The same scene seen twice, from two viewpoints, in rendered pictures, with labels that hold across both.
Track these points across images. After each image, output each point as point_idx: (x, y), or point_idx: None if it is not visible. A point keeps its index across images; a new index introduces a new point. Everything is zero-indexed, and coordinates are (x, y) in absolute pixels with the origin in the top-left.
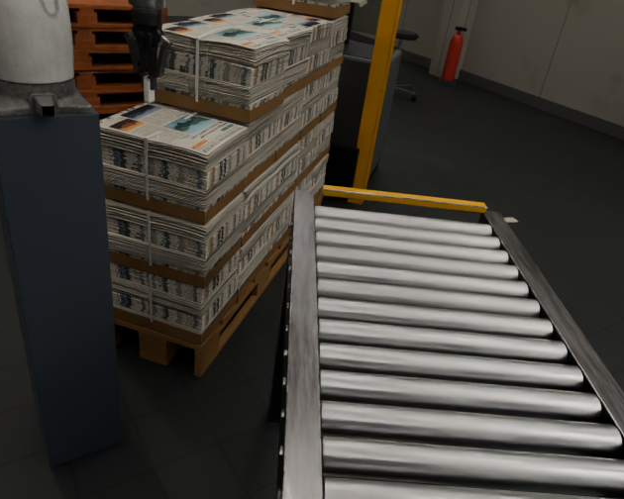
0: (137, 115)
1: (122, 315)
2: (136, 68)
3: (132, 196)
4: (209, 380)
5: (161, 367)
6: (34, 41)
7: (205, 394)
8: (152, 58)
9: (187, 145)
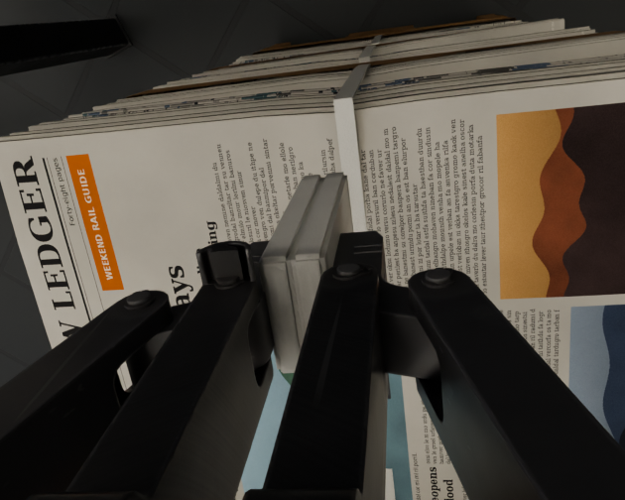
0: (613, 365)
1: (458, 24)
2: (434, 291)
3: (435, 56)
4: (257, 46)
5: (354, 25)
6: None
7: (241, 10)
8: (120, 414)
9: (124, 175)
